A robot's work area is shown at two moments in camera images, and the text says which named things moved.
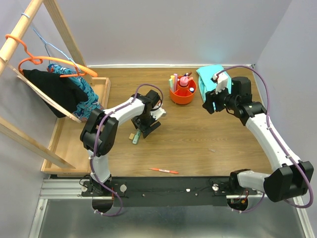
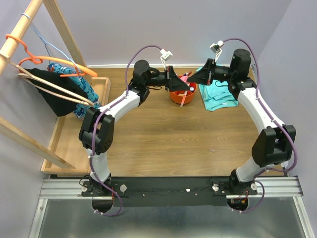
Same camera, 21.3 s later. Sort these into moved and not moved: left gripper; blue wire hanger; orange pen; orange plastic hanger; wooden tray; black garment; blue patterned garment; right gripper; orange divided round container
Moved: orange pen; right gripper; left gripper
Not moved: orange divided round container; wooden tray; blue wire hanger; black garment; blue patterned garment; orange plastic hanger
